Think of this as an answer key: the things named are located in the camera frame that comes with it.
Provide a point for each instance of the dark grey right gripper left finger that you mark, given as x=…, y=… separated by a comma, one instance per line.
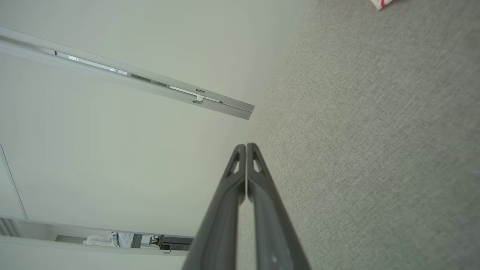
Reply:
x=217, y=232

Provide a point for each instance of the grey partition post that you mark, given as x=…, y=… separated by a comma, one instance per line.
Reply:
x=131, y=77

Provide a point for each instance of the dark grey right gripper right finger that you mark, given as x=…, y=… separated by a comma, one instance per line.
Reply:
x=275, y=236

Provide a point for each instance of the black background equipment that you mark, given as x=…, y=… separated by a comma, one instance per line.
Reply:
x=174, y=243

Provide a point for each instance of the grey fabric sofa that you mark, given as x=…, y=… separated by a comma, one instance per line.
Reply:
x=375, y=150

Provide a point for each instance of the red Bulls jersey shirt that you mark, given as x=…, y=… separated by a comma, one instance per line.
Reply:
x=380, y=3

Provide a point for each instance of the white crumpled background object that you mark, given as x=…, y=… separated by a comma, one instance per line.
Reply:
x=99, y=240

